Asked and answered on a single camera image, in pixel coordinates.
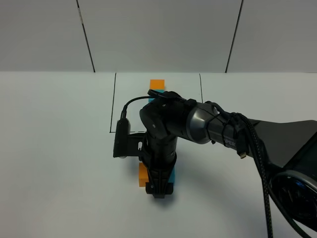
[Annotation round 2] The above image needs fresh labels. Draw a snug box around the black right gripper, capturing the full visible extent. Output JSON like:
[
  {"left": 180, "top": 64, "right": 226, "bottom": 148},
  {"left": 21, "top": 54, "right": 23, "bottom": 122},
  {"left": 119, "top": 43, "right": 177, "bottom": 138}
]
[{"left": 143, "top": 132, "right": 177, "bottom": 195}]

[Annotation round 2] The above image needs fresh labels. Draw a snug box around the blue wooden cube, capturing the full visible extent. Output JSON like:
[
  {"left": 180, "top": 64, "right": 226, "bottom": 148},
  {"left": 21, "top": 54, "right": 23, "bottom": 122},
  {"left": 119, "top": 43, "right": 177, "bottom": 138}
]
[{"left": 168, "top": 167, "right": 175, "bottom": 185}]

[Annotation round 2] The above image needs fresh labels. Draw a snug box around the orange wooden cube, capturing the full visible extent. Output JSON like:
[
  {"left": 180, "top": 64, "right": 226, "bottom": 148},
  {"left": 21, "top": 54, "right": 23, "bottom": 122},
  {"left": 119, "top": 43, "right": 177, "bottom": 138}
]
[{"left": 138, "top": 162, "right": 149, "bottom": 187}]

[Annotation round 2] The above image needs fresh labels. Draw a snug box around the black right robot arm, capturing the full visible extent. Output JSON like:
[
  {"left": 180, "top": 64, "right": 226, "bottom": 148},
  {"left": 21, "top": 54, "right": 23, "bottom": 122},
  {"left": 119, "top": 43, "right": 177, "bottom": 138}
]
[{"left": 140, "top": 92, "right": 317, "bottom": 234}]

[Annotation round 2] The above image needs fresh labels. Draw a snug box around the blue template block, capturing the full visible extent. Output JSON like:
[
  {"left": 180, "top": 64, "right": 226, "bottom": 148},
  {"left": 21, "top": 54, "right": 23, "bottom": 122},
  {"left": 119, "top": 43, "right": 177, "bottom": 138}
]
[{"left": 148, "top": 89, "right": 164, "bottom": 103}]

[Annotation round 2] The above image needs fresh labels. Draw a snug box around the orange template block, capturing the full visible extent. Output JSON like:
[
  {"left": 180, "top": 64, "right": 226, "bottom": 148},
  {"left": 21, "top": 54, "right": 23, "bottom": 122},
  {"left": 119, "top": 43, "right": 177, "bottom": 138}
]
[{"left": 150, "top": 79, "right": 165, "bottom": 90}]

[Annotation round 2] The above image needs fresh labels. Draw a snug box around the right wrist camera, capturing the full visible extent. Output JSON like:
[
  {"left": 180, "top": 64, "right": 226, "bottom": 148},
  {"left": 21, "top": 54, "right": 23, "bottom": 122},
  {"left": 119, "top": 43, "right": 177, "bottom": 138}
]
[{"left": 113, "top": 118, "right": 146, "bottom": 160}]

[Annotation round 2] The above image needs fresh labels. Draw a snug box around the black right camera cable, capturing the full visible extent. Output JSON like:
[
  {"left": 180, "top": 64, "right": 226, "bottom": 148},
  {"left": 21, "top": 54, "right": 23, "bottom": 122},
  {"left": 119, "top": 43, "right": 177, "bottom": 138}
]
[{"left": 120, "top": 89, "right": 317, "bottom": 238}]

